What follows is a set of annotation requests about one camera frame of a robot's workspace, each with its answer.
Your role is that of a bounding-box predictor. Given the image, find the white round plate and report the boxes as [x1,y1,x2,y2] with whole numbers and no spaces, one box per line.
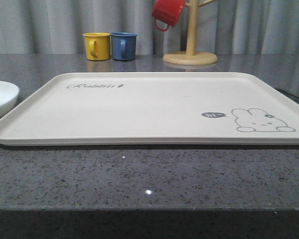
[0,81,19,118]

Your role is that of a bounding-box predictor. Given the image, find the beige rabbit serving tray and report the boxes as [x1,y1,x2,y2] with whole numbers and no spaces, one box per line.
[0,72,299,146]

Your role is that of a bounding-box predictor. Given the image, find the wooden mug tree stand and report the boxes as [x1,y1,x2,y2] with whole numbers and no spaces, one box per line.
[163,0,217,65]

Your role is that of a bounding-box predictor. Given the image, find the blue mug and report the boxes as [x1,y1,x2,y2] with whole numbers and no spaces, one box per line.
[110,32,137,61]

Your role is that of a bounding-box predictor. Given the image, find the yellow mug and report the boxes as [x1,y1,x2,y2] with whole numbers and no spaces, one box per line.
[83,33,111,61]

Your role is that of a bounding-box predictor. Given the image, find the red hanging mug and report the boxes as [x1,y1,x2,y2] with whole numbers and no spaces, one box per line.
[151,0,185,32]

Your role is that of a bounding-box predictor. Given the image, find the grey curtain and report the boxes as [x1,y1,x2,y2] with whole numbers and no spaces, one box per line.
[0,0,299,55]

